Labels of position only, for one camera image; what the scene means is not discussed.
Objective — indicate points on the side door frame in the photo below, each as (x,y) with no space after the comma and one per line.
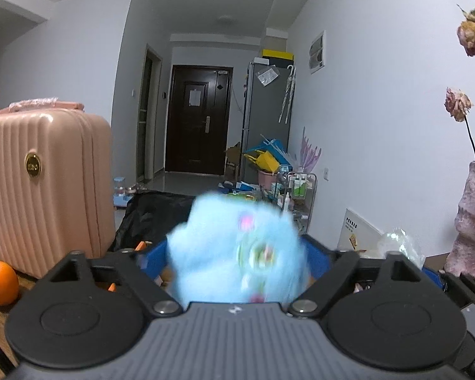
(148,114)

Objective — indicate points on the clear plastic bag on refrigerator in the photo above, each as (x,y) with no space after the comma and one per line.
(268,76)

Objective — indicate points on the open brown cardboard box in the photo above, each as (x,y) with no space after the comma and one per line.
(232,160)

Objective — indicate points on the crumpled clear plastic bag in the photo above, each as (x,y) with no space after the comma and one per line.
(399,243)

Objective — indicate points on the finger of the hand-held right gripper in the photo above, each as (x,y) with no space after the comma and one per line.
(433,276)

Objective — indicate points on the pink ribbed suitcase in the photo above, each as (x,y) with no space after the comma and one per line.
(43,190)

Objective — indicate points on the light blue plush toy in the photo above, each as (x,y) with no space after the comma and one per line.
(221,253)

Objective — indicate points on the orange fruit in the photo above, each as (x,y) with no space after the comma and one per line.
(0,283)

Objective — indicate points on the small dried pink rose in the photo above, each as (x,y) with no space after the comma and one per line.
(457,105)

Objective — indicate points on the white wall panel box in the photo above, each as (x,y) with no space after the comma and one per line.
(316,52)

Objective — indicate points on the white paper on door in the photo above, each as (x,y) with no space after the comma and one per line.
(194,97)

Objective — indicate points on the clear plastic jar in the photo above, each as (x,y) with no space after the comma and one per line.
(119,192)

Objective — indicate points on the pink bucket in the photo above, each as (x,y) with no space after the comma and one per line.
(268,180)

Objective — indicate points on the yellow and black box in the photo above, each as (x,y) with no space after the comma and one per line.
(278,56)

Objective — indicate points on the pink wrapped packet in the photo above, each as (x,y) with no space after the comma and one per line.
(39,105)

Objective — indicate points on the white folded umbrella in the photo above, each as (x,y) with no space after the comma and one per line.
(287,95)

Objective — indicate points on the white board with yellow sticker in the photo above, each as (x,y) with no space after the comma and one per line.
(360,227)

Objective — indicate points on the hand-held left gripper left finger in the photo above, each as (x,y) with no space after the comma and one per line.
(154,261)

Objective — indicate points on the dark brown entrance door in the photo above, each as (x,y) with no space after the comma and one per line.
(198,122)

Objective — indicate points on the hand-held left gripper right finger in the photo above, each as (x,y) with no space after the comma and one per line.
(320,261)

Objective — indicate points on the white wall outlet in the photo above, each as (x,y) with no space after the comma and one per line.
(326,173)

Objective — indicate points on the mottled purple vase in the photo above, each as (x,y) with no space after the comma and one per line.
(471,221)

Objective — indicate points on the orange and white cardboard box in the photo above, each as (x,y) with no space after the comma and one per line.
(141,246)

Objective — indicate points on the black bag on floor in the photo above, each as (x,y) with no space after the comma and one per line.
(154,217)

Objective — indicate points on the grey refrigerator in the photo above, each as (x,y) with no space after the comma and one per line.
(265,126)

